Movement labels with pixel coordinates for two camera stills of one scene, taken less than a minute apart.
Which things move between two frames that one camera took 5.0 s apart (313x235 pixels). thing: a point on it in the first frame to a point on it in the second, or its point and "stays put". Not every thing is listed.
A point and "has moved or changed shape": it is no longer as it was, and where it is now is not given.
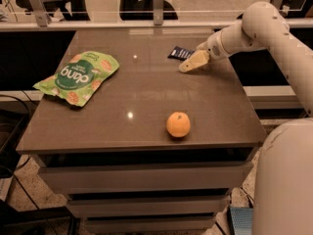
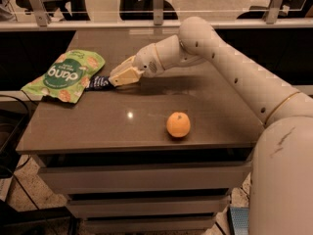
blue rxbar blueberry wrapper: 180,53 has moved or changed shape
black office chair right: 295,1 stays put
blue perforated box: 242,219 stays put
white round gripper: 213,49 to 146,62
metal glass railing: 146,7 stays put
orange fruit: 178,124 stays put
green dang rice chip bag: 79,76 has moved or changed shape
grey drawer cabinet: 153,149 stays put
